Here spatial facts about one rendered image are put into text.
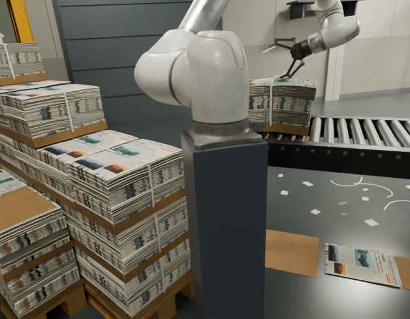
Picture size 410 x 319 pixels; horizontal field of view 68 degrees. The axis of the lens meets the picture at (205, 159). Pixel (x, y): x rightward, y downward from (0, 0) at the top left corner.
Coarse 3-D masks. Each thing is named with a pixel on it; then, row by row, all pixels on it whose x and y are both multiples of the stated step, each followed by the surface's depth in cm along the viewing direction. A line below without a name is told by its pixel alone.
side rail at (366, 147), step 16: (272, 144) 138; (288, 144) 136; (304, 144) 133; (320, 144) 132; (336, 144) 131; (352, 144) 130; (272, 160) 141; (288, 160) 138; (304, 160) 136; (320, 160) 133; (336, 160) 131; (352, 160) 128; (368, 160) 126; (384, 160) 124; (400, 160) 122; (384, 176) 126; (400, 176) 124
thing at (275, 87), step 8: (280, 80) 153; (264, 88) 142; (272, 88) 141; (264, 96) 143; (272, 96) 142; (264, 104) 144; (272, 104) 143; (264, 112) 146; (272, 112) 144; (272, 120) 146
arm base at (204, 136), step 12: (192, 120) 82; (252, 120) 86; (192, 132) 82; (204, 132) 78; (216, 132) 77; (228, 132) 77; (240, 132) 78; (252, 132) 80; (204, 144) 75; (216, 144) 76; (228, 144) 77
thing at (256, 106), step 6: (264, 78) 165; (270, 78) 160; (252, 84) 148; (258, 84) 146; (252, 90) 144; (258, 90) 143; (252, 96) 145; (258, 96) 144; (252, 102) 146; (258, 102) 145; (252, 108) 148; (258, 108) 146; (252, 114) 148; (258, 114) 147; (264, 120) 147
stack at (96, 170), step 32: (32, 160) 144; (64, 160) 123; (96, 160) 120; (128, 160) 119; (160, 160) 120; (64, 192) 132; (96, 192) 111; (128, 192) 112; (160, 192) 124; (96, 224) 120; (160, 224) 128; (128, 256) 118; (128, 288) 123; (160, 288) 138; (192, 288) 156
